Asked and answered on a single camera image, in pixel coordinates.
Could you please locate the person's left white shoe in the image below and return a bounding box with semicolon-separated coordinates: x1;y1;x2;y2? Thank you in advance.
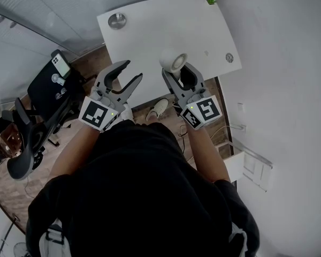
119;103;134;122

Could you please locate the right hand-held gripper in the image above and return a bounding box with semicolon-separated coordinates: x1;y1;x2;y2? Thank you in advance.
161;64;223;131

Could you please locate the thin black dangling cable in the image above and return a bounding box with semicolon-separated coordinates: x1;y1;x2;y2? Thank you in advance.
178;124;189;155

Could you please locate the person's left forearm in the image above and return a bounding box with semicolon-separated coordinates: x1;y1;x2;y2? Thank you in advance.
47;122;101;183

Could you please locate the white folding chair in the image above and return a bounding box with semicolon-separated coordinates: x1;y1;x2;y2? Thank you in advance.
216;137;273;192

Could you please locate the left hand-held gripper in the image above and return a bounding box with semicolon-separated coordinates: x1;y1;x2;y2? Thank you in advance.
78;59;144;132

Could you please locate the person's white shoe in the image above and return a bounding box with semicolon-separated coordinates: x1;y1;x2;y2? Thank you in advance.
119;103;134;122
146;97;169;122

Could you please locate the white power cable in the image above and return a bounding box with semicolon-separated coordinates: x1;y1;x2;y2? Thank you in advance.
211;124;241;145

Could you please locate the round metal dish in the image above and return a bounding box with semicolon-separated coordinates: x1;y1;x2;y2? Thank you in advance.
108;12;127;31

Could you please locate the black tripod stand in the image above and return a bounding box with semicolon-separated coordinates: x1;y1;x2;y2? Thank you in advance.
0;215;19;257

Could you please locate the person's right forearm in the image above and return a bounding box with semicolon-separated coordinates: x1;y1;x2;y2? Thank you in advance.
187;122;231;183

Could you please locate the white smartphone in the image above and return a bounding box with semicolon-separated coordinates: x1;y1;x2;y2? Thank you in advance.
50;52;72;78

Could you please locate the person's right white shoe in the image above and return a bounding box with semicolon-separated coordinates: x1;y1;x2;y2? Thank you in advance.
146;97;169;122

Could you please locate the white backpack shoulder strap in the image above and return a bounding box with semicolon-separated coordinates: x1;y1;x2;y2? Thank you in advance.
228;222;248;257
39;218;65;257

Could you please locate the brown translucent bag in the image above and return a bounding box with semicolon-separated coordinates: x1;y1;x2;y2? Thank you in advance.
0;123;25;159

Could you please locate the person's black shirt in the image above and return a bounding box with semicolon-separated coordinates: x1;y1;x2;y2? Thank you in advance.
25;119;260;257

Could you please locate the white desk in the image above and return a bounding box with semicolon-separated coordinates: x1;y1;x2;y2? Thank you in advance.
96;0;243;109

